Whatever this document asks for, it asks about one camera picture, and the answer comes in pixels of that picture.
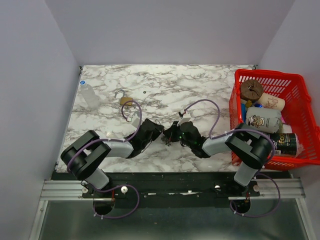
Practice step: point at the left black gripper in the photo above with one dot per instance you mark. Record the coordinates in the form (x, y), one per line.
(158, 130)

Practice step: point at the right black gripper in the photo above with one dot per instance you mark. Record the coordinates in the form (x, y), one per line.
(170, 132)

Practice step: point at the large brass padlock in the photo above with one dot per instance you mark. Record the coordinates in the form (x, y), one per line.
(124, 100)

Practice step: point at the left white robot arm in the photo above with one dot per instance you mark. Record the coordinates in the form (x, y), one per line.
(84, 156)

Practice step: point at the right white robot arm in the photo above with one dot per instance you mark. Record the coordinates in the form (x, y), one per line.
(251, 146)

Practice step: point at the clear plastic water bottle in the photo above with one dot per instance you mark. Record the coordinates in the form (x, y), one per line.
(89, 95)

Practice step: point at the brown round wooden block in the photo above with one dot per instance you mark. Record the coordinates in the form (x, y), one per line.
(251, 90)

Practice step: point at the grey printed pouch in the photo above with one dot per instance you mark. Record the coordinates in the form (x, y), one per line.
(264, 119)

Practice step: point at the beige printed cylinder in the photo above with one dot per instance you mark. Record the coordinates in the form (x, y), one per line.
(271, 102)

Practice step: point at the black printed can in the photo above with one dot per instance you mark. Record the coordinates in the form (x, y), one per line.
(286, 144)

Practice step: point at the red plastic basket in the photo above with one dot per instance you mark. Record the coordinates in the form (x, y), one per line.
(297, 113)

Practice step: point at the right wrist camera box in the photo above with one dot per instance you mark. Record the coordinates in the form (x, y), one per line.
(184, 117)

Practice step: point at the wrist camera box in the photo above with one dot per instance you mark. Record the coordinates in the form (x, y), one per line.
(184, 117)
(134, 119)

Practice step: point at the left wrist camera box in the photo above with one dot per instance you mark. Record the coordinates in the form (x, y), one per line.
(134, 119)

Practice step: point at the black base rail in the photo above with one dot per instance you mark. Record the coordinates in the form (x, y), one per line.
(163, 190)

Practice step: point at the aluminium frame rail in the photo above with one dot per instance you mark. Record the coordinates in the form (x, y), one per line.
(72, 190)

